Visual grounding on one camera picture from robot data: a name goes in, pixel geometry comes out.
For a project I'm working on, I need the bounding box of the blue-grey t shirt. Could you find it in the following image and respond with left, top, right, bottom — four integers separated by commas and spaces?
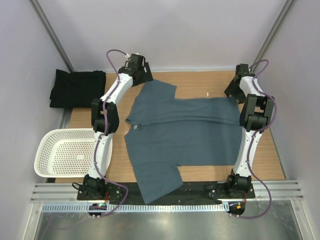
124, 80, 242, 204

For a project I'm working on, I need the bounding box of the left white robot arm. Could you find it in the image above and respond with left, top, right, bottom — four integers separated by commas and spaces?
77, 53, 153, 200

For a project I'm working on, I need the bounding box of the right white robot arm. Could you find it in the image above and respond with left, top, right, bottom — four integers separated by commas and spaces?
224, 63, 277, 198

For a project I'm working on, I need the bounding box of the folded black t shirt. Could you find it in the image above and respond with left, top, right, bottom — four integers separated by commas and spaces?
49, 69, 106, 109

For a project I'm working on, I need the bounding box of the white perforated plastic basket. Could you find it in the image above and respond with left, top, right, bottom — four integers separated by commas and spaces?
34, 128, 114, 179

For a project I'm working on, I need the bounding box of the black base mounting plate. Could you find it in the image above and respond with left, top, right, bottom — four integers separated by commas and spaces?
76, 181, 256, 205

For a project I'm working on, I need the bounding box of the right aluminium corner post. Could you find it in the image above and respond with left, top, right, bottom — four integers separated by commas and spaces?
253, 0, 297, 64

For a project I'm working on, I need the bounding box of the aluminium corner post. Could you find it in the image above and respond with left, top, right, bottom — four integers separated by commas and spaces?
253, 0, 297, 64
29, 0, 75, 73

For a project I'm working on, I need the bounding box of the left aluminium corner post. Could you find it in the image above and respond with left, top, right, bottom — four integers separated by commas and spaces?
29, 0, 75, 73

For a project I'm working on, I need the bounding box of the white slotted cable duct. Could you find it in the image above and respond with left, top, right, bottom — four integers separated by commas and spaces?
42, 202, 229, 213

